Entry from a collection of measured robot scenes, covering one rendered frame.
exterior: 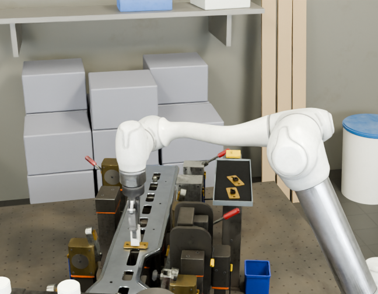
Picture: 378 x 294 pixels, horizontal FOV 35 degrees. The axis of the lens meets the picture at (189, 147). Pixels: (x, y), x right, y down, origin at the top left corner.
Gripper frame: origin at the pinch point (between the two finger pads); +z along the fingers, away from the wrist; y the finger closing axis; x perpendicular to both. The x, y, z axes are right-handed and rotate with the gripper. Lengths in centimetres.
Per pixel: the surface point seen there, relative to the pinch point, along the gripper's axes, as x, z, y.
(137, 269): 2.9, 4.2, 14.4
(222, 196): 30.0, -11.3, -9.3
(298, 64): 81, 2, -246
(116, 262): -5.1, 4.6, 10.3
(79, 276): -18.8, 12.0, 8.8
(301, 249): 65, 35, -50
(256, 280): 44, 28, -16
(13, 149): -128, 63, -221
